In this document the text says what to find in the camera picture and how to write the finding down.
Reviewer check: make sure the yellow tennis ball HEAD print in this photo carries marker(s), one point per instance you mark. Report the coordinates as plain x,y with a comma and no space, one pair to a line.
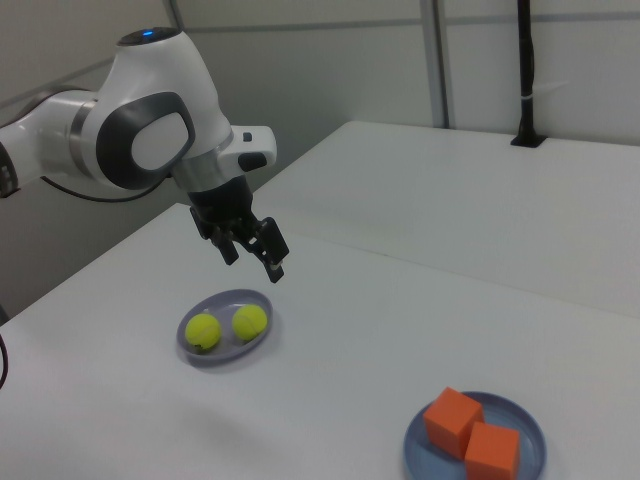
202,330

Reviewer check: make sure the orange cube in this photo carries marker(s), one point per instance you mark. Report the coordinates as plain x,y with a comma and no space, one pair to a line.
492,450
450,420

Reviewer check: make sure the plain yellow tennis ball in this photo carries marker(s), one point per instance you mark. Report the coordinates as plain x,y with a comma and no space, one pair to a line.
249,322

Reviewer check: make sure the purple plate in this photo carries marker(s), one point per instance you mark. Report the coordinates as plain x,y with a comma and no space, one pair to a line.
220,302

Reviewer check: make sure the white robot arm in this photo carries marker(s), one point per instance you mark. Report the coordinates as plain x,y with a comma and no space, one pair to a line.
160,65

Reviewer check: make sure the black clamp-mounted pole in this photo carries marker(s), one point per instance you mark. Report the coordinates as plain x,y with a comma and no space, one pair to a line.
525,50

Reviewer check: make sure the grey partition post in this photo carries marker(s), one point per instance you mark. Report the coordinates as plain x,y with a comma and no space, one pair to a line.
175,12
442,65

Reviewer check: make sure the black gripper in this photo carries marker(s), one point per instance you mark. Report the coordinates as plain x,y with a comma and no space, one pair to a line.
222,205

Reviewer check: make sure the blue plate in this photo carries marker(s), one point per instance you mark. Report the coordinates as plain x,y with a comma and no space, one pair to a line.
525,430

